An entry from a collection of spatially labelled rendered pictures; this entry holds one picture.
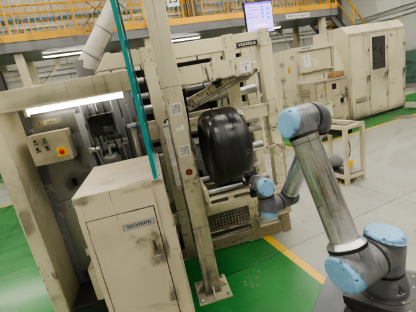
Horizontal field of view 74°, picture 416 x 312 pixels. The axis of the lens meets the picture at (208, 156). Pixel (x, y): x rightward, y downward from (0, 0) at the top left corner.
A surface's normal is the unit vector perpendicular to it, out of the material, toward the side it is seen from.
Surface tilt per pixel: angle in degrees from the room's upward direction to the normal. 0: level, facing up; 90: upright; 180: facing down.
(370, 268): 68
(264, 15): 90
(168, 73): 90
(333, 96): 90
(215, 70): 90
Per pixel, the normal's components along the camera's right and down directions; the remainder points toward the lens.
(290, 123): -0.92, 0.16
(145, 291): 0.21, 0.22
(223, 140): 0.13, -0.15
